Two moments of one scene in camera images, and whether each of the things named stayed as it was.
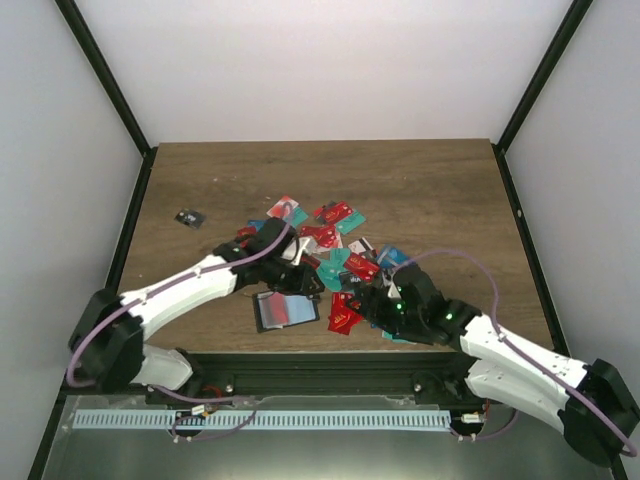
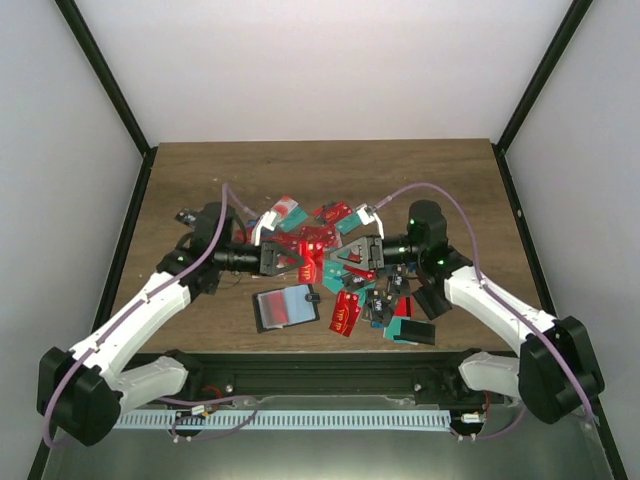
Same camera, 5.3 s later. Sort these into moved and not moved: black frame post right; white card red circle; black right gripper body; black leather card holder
Moved: black right gripper body
Not moved: black frame post right; white card red circle; black leather card holder
